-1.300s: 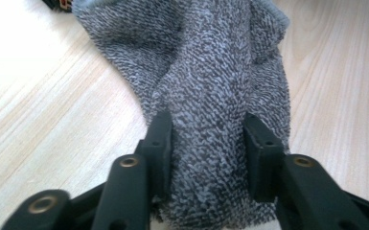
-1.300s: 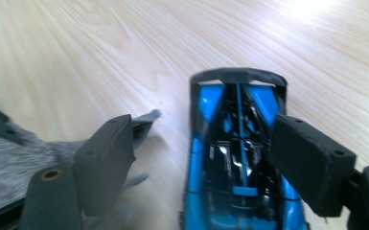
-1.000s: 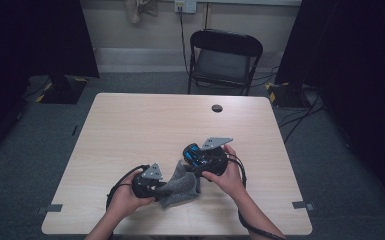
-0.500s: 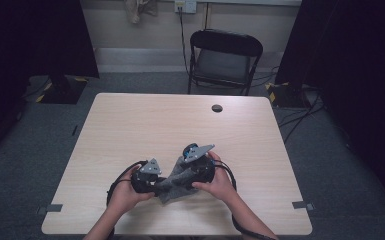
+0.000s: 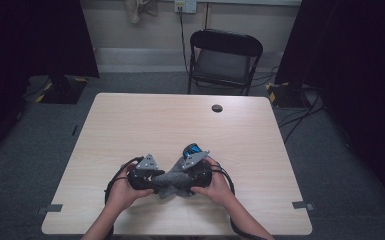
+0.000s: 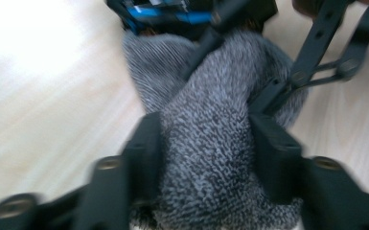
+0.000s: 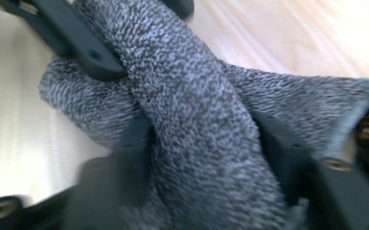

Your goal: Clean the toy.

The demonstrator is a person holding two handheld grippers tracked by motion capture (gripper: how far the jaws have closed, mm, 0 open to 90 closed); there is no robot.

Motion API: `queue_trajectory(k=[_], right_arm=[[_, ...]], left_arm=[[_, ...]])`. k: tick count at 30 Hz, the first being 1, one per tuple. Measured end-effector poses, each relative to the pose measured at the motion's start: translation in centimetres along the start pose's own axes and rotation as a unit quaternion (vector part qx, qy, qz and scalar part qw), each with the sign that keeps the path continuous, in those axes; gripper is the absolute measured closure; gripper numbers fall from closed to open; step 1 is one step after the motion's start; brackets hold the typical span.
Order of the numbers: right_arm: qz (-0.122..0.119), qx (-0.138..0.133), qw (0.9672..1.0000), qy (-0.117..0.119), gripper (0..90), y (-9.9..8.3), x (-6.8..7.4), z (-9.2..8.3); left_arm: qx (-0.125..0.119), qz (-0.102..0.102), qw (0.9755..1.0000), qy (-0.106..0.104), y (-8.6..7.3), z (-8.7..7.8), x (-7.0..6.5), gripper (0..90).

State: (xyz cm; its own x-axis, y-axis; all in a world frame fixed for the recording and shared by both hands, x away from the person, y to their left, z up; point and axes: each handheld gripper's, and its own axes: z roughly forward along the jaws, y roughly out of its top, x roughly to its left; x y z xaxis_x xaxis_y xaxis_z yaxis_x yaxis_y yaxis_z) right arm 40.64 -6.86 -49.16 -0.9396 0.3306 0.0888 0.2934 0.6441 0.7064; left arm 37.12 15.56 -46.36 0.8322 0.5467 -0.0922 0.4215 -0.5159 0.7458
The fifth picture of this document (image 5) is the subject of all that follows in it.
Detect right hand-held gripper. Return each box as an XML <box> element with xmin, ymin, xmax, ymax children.
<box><xmin>180</xmin><ymin>149</ymin><xmax>214</xmax><ymax>190</ymax></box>

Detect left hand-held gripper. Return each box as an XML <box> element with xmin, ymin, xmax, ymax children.
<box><xmin>127</xmin><ymin>153</ymin><xmax>166</xmax><ymax>191</ymax></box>

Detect blue toy car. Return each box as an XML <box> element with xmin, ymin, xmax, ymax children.
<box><xmin>182</xmin><ymin>142</ymin><xmax>203</xmax><ymax>160</ymax></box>

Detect grey cloth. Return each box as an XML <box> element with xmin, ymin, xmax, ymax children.
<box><xmin>151</xmin><ymin>156</ymin><xmax>198</xmax><ymax>200</ymax></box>

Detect person's right hand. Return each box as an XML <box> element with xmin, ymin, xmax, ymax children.
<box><xmin>190</xmin><ymin>157</ymin><xmax>236</xmax><ymax>208</ymax></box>

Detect person's left hand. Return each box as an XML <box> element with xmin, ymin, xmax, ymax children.
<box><xmin>105</xmin><ymin>162</ymin><xmax>155</xmax><ymax>214</ymax></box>

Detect grey tape strip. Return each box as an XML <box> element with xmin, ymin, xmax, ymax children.
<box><xmin>291</xmin><ymin>200</ymin><xmax>316</xmax><ymax>211</ymax></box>
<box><xmin>35</xmin><ymin>203</ymin><xmax>64</xmax><ymax>216</ymax></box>

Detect black folding chair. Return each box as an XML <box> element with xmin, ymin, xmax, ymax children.
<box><xmin>187</xmin><ymin>28</ymin><xmax>264</xmax><ymax>97</ymax></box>

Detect black stand base yellow tape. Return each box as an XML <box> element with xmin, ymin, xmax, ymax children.
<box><xmin>34</xmin><ymin>74</ymin><xmax>90</xmax><ymax>105</ymax></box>
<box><xmin>264</xmin><ymin>81</ymin><xmax>312</xmax><ymax>110</ymax></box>

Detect beige hanging bag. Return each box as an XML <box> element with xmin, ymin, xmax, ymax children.
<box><xmin>123</xmin><ymin>0</ymin><xmax>159</xmax><ymax>25</ymax></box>

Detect dark curtain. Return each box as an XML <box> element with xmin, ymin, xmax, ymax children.
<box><xmin>0</xmin><ymin>0</ymin><xmax>100</xmax><ymax>168</ymax></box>
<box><xmin>274</xmin><ymin>0</ymin><xmax>385</xmax><ymax>214</ymax></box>

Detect right hand-held gripper black cable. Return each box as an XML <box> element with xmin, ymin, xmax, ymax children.
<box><xmin>209</xmin><ymin>162</ymin><xmax>265</xmax><ymax>240</ymax></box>

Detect hand-held gripper black cable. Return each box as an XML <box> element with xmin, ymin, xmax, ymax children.
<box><xmin>209</xmin><ymin>162</ymin><xmax>265</xmax><ymax>240</ymax></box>
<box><xmin>103</xmin><ymin>156</ymin><xmax>145</xmax><ymax>240</ymax></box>

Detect left hand-held gripper black cable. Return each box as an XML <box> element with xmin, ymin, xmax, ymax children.
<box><xmin>103</xmin><ymin>156</ymin><xmax>145</xmax><ymax>240</ymax></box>

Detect black floor cables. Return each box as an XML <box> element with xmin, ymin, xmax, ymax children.
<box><xmin>251</xmin><ymin>65</ymin><xmax>325</xmax><ymax>145</ymax></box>

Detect black wall socket cable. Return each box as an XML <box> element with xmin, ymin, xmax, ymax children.
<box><xmin>178</xmin><ymin>6</ymin><xmax>191</xmax><ymax>76</ymax></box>

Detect white wall socket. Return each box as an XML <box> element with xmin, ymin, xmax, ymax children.
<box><xmin>174</xmin><ymin>0</ymin><xmax>198</xmax><ymax>15</ymax></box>

